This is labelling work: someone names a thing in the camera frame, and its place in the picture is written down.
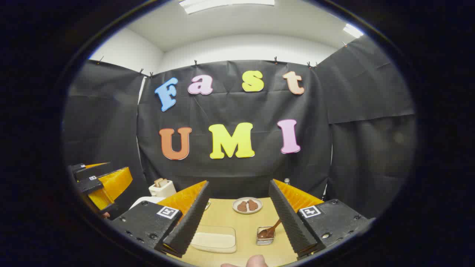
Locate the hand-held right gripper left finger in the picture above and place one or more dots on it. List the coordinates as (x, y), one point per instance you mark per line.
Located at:
(191, 222)

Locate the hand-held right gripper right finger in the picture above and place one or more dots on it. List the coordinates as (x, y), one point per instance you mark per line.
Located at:
(291, 222)

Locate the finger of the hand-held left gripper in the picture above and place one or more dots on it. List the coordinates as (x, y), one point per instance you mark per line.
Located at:
(111, 185)
(92, 171)

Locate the brown wooden spoon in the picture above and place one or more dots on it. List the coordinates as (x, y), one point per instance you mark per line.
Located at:
(268, 231)

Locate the clear container of rice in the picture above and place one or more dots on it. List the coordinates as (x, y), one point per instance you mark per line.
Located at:
(215, 240)

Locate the brown meat piece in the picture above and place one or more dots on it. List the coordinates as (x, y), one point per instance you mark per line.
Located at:
(253, 205)
(242, 206)

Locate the white toaster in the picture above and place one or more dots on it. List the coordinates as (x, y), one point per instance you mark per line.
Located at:
(163, 190)

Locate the white round plate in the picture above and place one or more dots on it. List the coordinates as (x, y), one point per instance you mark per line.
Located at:
(247, 212)

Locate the toast slice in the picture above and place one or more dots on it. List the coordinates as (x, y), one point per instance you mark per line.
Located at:
(157, 183)
(164, 181)

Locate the black backdrop cloth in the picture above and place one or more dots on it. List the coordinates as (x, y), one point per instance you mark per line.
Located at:
(237, 107)

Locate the ceiling light panel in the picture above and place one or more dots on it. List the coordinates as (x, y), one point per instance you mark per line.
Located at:
(352, 30)

